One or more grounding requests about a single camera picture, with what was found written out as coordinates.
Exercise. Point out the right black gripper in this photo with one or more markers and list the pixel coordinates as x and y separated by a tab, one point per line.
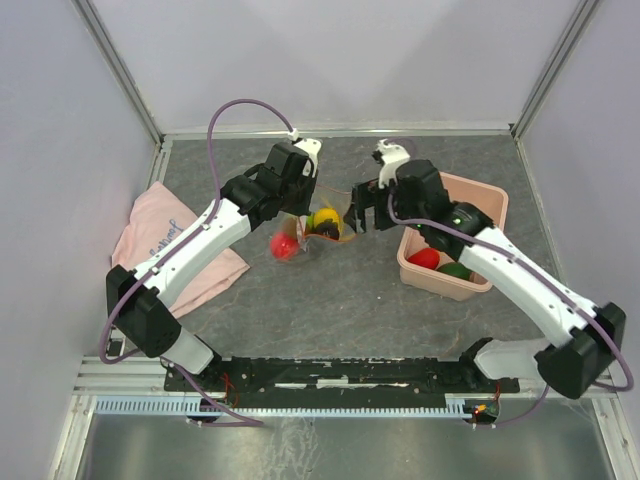
363	197

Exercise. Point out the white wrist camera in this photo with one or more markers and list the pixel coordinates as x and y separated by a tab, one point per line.
311	147
389	156

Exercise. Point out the clear zip top bag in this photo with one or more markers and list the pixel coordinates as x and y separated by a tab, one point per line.
324	196

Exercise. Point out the small red fruit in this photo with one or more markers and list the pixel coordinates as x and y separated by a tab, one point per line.
427	258

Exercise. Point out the red apple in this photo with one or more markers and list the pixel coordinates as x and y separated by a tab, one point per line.
283	247

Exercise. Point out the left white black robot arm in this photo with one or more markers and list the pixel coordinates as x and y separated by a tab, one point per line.
139	300

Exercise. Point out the aluminium frame rail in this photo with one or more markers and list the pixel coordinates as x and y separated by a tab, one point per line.
371	133

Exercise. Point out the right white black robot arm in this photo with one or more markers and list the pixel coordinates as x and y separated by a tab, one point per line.
583	338

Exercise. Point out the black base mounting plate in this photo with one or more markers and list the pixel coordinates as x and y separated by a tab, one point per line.
274	383

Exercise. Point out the pink folded cloth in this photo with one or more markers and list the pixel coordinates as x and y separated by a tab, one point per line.
157	218

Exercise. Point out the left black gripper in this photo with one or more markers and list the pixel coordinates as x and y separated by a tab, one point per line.
304	207

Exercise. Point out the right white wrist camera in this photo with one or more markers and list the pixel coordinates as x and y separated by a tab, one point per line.
389	156

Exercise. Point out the pink plastic bin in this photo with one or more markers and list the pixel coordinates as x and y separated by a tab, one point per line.
492	201

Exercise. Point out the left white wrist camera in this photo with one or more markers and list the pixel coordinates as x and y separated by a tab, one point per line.
311	147

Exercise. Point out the yellow lemon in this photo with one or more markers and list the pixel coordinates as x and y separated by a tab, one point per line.
326	214

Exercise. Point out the dark purple plum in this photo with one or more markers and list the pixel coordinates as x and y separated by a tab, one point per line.
328	229

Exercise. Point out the dark green fruit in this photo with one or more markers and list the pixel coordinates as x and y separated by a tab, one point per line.
455	269

